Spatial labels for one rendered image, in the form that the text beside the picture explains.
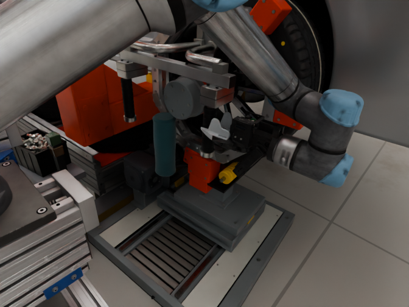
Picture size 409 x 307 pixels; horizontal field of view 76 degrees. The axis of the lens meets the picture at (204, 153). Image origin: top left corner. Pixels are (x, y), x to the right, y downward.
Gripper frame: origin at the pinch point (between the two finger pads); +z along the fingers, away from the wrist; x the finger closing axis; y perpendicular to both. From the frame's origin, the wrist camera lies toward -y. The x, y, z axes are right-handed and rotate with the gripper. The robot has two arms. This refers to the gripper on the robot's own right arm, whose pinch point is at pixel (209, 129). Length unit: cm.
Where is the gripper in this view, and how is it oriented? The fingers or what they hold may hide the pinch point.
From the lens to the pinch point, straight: 72.5
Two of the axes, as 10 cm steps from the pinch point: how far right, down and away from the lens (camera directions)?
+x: -5.9, 3.9, -7.0
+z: -8.0, -3.6, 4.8
